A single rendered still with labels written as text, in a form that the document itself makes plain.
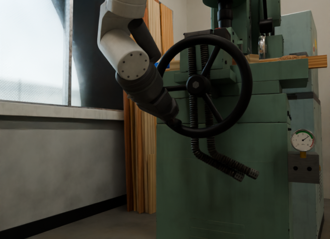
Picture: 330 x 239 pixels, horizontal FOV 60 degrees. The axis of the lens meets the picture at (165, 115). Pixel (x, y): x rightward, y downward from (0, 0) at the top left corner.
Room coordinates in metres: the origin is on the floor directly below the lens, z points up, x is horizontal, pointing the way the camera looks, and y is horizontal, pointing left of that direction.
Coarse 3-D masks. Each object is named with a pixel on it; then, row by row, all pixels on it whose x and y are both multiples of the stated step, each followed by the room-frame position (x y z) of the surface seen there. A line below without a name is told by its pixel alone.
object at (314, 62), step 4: (312, 56) 0.96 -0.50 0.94; (316, 56) 0.96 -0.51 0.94; (320, 56) 0.95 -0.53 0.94; (324, 56) 0.95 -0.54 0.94; (264, 60) 1.03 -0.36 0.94; (268, 60) 1.02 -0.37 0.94; (272, 60) 1.02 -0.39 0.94; (276, 60) 1.01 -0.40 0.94; (308, 60) 0.97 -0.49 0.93; (312, 60) 0.96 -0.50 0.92; (316, 60) 0.96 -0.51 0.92; (320, 60) 0.96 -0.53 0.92; (324, 60) 0.95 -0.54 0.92; (308, 64) 0.97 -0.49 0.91; (312, 64) 0.96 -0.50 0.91; (316, 64) 0.96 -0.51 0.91; (320, 64) 0.95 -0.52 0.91; (324, 64) 0.95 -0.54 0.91; (308, 68) 0.98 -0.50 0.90; (312, 68) 0.98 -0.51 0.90
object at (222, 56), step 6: (198, 48) 0.87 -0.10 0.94; (210, 48) 0.86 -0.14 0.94; (180, 54) 0.90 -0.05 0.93; (186, 54) 0.89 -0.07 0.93; (198, 54) 0.87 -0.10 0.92; (210, 54) 0.86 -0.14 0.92; (222, 54) 0.84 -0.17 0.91; (228, 54) 0.91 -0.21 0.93; (180, 60) 0.90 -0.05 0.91; (186, 60) 0.89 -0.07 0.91; (198, 60) 0.87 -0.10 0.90; (216, 60) 0.85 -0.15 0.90; (222, 60) 0.84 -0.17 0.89; (228, 60) 0.91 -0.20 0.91; (180, 66) 0.90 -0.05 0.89; (186, 66) 0.89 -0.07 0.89; (198, 66) 0.87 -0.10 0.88; (216, 66) 0.85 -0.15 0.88; (222, 66) 0.84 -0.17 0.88; (228, 66) 0.91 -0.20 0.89
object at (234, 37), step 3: (231, 27) 1.04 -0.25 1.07; (228, 30) 1.04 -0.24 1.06; (231, 30) 1.04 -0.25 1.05; (231, 33) 1.04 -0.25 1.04; (234, 33) 1.09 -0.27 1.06; (231, 36) 1.04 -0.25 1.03; (234, 36) 1.09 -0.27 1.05; (237, 36) 1.14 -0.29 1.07; (231, 39) 1.04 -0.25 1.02; (234, 39) 1.08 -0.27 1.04; (237, 39) 1.14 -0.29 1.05; (234, 42) 1.08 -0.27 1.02; (237, 45) 1.14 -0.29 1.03
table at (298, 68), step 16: (256, 64) 0.89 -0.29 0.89; (272, 64) 0.87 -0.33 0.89; (288, 64) 0.85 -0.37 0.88; (304, 64) 0.84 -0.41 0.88; (176, 80) 0.90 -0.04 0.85; (224, 80) 0.87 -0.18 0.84; (240, 80) 0.91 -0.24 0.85; (256, 80) 0.89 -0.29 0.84; (272, 80) 0.88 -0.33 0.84; (288, 80) 0.87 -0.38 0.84; (304, 80) 0.87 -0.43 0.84
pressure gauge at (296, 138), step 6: (294, 132) 0.79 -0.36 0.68; (300, 132) 0.79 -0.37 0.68; (306, 132) 0.78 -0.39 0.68; (294, 138) 0.79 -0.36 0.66; (300, 138) 0.79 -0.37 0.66; (306, 138) 0.78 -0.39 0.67; (312, 138) 0.77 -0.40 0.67; (294, 144) 0.79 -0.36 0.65; (300, 144) 0.79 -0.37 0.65; (306, 144) 0.78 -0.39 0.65; (312, 144) 0.77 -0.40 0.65; (300, 150) 0.78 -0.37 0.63; (306, 150) 0.78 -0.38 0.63; (300, 156) 0.81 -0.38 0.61
